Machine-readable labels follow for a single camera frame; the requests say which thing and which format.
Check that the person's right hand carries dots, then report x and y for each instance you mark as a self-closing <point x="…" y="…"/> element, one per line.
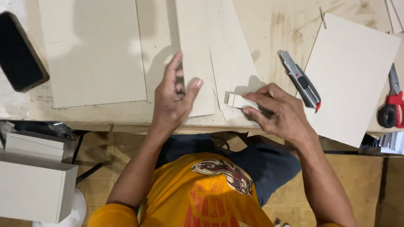
<point x="284" y="116"/>

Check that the person's left hand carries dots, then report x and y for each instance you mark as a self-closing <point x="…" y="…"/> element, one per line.
<point x="169" y="101"/>

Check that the small cut cardboard piece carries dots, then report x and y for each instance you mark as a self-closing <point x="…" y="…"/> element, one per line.
<point x="241" y="101"/>

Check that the thin dark pen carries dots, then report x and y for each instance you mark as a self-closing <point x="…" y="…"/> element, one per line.
<point x="239" y="108"/>

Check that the grey utility knife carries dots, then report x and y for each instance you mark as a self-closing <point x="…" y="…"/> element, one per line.
<point x="301" y="80"/>

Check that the dark blue shorts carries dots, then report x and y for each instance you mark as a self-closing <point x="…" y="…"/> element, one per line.
<point x="268" y="167"/>

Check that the narrow grey cardboard strip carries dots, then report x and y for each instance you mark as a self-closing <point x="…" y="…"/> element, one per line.
<point x="195" y="47"/>

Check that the rectangular grey cardboard sheet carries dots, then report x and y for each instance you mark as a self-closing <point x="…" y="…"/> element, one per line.
<point x="350" y="78"/>

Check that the notched grey cardboard sheet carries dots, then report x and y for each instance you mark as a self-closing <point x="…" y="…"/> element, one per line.
<point x="233" y="53"/>

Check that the large grey cardboard sheet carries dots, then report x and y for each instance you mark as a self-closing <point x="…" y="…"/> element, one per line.
<point x="94" y="50"/>

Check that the yellow printed shirt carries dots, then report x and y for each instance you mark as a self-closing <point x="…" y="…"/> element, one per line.
<point x="202" y="198"/>

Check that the stack of white folded cards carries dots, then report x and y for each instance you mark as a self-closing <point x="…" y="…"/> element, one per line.
<point x="391" y="143"/>

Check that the black plastic bag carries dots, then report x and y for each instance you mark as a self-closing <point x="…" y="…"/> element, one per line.
<point x="47" y="127"/>

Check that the small stack of grey boards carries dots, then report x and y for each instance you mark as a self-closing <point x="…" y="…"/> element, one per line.
<point x="34" y="145"/>

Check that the white plastic stool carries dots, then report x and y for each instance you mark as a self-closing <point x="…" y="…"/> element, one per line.
<point x="77" y="209"/>

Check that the black smartphone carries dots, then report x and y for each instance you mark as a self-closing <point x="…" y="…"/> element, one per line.
<point x="19" y="52"/>

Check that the large stack of grey boards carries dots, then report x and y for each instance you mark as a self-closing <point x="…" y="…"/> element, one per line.
<point x="31" y="189"/>

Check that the black metal frame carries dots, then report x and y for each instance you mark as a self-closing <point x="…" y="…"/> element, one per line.
<point x="85" y="171"/>

